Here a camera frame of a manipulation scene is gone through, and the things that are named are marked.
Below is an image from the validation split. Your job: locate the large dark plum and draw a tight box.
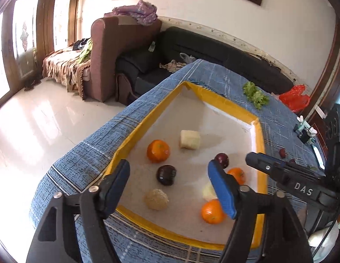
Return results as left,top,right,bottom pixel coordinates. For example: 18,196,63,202
214,153,230,169
156,165,177,186

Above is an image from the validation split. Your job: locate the white rounded object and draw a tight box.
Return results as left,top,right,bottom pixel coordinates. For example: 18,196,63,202
308,222,339,248

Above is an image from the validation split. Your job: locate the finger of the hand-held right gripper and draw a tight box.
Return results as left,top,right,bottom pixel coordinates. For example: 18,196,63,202
257,153,324,181
246,152,294,184

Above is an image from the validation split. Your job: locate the purple floral cloth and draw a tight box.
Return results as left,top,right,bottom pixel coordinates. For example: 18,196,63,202
112,0,158,26

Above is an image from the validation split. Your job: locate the pale peeled fruit piece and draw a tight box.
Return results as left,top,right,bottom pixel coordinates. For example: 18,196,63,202
202,181,218,201

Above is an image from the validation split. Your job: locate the clear plastic bag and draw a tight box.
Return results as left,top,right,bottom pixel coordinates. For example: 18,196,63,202
179,53,196,64

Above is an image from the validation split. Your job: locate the blue plaid tablecloth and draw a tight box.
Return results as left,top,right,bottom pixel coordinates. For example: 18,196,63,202
29,59,328,263

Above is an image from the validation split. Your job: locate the brown armchair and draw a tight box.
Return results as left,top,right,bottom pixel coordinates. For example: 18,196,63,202
82,16,163,103

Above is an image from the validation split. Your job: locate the kitchen knife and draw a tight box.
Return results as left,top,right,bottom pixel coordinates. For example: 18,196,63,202
312,142,326,170

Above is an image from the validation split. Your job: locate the black box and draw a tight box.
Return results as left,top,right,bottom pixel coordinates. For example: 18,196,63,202
294,116,317,144

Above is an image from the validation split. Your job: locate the beige sugarcane chunk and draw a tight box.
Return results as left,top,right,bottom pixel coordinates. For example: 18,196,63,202
180,130,201,150
144,188,169,211

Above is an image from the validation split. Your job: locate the red plastic bag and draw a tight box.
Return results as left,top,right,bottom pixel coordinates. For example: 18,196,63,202
278,85,310,113

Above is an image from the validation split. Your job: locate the medium orange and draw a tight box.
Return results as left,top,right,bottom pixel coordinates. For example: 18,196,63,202
201,199,226,224

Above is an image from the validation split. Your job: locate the curly green lettuce bunch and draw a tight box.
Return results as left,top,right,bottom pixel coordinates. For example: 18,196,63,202
242,81,270,110

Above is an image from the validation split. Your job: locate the yellow taped foam box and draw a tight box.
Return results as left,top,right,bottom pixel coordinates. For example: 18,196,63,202
100,81,269,251

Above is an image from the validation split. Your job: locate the black sofa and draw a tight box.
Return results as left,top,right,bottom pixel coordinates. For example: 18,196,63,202
115,27,294,106

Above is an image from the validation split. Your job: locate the black cloth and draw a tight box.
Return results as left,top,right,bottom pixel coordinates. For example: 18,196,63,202
73,38,91,51

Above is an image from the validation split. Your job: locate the checked cloth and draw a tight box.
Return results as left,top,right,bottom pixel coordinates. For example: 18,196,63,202
159,60,187,73

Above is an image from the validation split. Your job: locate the small orange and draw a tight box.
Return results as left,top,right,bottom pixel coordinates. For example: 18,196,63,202
227,168,246,185

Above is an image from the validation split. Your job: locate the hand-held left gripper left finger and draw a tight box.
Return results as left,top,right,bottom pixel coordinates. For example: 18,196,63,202
26,159,130,263

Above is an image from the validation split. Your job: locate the wooden glass door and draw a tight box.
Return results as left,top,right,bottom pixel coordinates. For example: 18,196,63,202
0,0,47,95
45,0,83,54

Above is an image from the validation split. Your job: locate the patterned brown blanket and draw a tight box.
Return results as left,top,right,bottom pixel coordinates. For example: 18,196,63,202
42,45,92,100

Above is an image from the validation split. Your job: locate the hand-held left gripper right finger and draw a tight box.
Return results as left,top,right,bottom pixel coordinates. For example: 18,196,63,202
208,159,314,263

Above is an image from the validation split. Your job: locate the green cloth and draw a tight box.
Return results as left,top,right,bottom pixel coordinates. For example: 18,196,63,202
78,40,94,63

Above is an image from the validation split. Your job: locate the large orange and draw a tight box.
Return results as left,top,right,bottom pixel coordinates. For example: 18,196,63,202
146,140,170,163

